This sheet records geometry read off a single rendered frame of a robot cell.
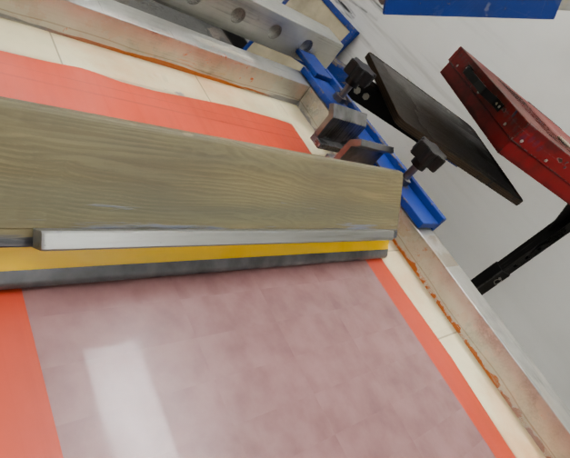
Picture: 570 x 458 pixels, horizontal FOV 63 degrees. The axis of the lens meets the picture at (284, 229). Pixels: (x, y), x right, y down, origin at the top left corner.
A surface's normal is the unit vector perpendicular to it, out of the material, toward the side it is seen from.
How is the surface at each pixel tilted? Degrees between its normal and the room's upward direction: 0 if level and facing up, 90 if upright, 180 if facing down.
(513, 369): 90
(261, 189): 46
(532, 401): 90
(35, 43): 0
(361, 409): 0
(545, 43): 90
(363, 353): 0
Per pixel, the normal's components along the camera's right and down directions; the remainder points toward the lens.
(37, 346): 0.57, -0.63
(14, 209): 0.72, 0.12
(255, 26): 0.46, 0.77
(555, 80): -0.69, 0.00
